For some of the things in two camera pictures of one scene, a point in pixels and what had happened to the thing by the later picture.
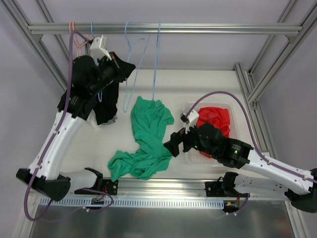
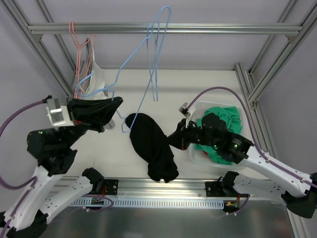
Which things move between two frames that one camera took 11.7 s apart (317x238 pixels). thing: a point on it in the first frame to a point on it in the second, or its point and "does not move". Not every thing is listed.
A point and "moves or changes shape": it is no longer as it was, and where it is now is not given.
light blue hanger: [126, 105] to [150, 62]
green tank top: [149, 118] to [232, 118]
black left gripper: [119, 67] to [80, 114]
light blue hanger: [98, 91] to [147, 77]
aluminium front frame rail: [155, 189] does not move
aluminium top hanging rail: [167, 29] does not move
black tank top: [105, 109] moves or changes shape
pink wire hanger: [72, 27] does not move
